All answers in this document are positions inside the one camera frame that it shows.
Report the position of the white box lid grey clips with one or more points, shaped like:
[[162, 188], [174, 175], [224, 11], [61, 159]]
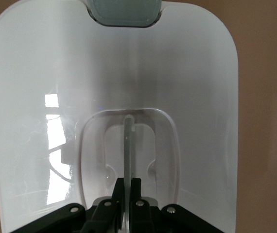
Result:
[[56, 72]]

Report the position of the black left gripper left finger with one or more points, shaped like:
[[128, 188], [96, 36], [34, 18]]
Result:
[[104, 213]]

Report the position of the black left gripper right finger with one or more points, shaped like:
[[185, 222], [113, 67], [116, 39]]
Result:
[[142, 216]]

